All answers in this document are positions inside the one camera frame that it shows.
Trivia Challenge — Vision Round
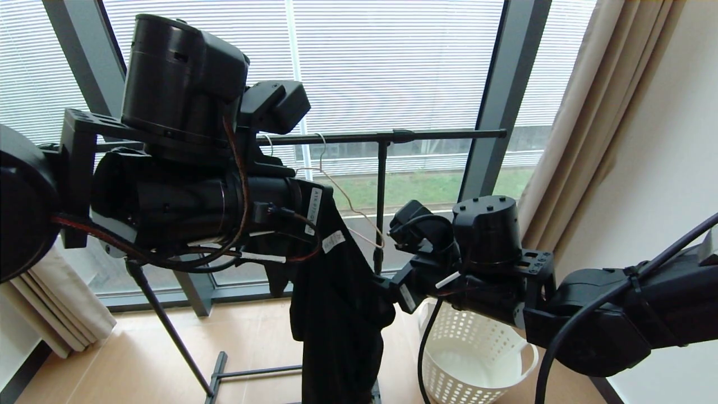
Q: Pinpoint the beige curtain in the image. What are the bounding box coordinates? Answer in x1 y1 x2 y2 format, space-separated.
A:
516 0 688 253
0 244 117 360

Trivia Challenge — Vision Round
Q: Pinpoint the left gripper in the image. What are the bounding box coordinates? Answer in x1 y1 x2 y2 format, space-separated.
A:
90 147 337 264

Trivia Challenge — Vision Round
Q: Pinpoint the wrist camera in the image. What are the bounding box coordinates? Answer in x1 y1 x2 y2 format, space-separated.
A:
238 80 312 135
388 200 456 264

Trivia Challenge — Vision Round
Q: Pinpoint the white laundry basket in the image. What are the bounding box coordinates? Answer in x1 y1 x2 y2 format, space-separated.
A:
418 301 539 404

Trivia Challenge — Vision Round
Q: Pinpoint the black garment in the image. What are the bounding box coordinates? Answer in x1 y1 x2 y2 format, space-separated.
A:
289 188 397 404

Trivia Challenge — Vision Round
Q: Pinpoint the window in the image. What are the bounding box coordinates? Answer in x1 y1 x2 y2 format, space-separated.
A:
0 0 598 309

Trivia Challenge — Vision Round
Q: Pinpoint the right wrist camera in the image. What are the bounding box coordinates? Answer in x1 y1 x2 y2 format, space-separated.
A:
388 200 456 264

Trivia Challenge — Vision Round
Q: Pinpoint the black clothes rack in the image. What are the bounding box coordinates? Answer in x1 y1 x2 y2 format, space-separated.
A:
93 129 507 404

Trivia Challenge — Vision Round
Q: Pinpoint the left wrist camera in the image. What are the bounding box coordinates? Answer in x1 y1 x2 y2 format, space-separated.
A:
238 80 312 135

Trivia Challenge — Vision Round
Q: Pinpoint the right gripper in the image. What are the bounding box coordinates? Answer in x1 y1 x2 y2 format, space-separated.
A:
393 264 528 327

